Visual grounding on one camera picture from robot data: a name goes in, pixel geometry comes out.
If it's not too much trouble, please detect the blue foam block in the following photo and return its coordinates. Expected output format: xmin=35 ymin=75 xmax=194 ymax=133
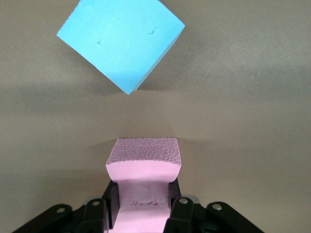
xmin=56 ymin=0 xmax=186 ymax=95

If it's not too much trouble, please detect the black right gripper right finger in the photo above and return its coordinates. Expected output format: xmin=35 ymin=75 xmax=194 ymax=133
xmin=165 ymin=180 xmax=195 ymax=233

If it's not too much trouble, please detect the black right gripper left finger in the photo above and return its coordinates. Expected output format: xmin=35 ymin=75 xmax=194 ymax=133
xmin=79 ymin=181 xmax=114 ymax=233

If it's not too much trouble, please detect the pink foam block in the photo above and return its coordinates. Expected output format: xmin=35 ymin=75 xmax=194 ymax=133
xmin=105 ymin=137 xmax=182 ymax=233

